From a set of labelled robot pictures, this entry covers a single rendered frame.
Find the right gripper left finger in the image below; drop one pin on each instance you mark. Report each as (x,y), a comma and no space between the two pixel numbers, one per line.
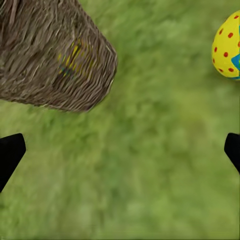
(12,150)

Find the wicker basket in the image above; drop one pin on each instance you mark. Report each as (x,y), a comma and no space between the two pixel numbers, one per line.
(30,75)

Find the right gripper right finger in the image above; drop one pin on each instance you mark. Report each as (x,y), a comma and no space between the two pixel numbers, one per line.
(232,149)

